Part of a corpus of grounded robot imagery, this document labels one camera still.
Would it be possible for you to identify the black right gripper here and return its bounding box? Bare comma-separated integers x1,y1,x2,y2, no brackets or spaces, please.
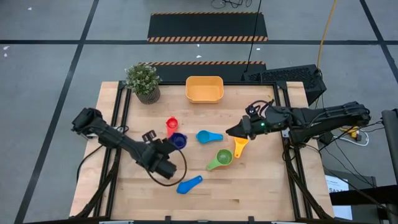
226,105,292,140

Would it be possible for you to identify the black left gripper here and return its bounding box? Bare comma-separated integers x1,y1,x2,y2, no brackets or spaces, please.
142,130,178,180

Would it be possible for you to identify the dark blue measuring cup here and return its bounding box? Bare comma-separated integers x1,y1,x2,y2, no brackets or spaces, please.
169,133,188,150

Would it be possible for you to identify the red measuring cup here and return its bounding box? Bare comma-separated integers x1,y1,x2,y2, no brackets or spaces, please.
165,116,179,139

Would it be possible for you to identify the green measuring cup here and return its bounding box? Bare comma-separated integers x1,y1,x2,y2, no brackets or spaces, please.
206,149,234,172

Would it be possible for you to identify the light blue measuring cup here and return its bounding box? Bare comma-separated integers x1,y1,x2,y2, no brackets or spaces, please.
196,130,224,144

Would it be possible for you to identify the large yellow measuring cup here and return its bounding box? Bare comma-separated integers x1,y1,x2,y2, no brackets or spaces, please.
185,76,224,104

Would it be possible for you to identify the green plant in striped pot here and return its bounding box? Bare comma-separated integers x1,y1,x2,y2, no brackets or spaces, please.
125,63,162,105

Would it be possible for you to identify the black computer tower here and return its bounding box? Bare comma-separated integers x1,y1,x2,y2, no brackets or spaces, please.
241,64,327,106

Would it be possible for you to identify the black hazard-striped floor mat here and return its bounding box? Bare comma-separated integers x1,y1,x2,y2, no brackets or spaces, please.
138,61,267,83
147,11,269,43

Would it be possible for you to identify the white paper sign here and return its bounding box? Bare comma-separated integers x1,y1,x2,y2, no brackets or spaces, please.
325,174,354,221

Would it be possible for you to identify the yellow power plug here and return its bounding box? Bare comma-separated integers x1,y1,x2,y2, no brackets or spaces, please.
340,126,360,139

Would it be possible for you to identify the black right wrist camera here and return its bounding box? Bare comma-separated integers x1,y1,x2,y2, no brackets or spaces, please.
245,104,264,118

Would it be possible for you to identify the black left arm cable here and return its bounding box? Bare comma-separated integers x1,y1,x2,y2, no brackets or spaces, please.
146,148,188,187

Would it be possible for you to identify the black hanging cable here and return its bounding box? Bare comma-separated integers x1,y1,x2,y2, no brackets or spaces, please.
245,0,262,73

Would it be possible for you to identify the white floor cable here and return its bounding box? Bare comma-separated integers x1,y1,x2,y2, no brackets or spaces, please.
337,130,371,147

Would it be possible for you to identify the black coiled floor cable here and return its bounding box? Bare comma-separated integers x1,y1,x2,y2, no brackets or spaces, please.
210,0,253,9

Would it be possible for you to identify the yellow hanging cable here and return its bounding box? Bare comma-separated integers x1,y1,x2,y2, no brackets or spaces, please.
316,0,338,71

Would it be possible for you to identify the black upright post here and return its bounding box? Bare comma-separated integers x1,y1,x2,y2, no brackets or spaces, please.
381,108,398,187

